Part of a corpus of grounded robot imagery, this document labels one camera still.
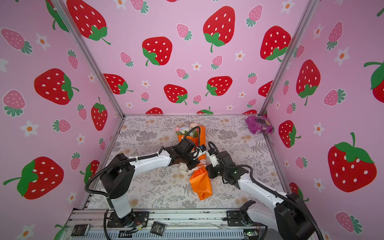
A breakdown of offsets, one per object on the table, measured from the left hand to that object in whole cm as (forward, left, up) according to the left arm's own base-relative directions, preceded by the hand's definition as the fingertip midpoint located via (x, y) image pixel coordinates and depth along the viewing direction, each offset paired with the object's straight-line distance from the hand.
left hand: (200, 160), depth 87 cm
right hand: (-4, -3, +1) cm, 6 cm away
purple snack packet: (+30, -43, -1) cm, 52 cm away
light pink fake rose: (+29, +5, -1) cm, 30 cm away
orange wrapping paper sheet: (-9, 0, -2) cm, 10 cm away
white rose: (+24, +12, +1) cm, 27 cm away
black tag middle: (-33, +20, -5) cm, 39 cm away
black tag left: (-34, +57, -6) cm, 67 cm away
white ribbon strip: (-6, +6, -3) cm, 9 cm away
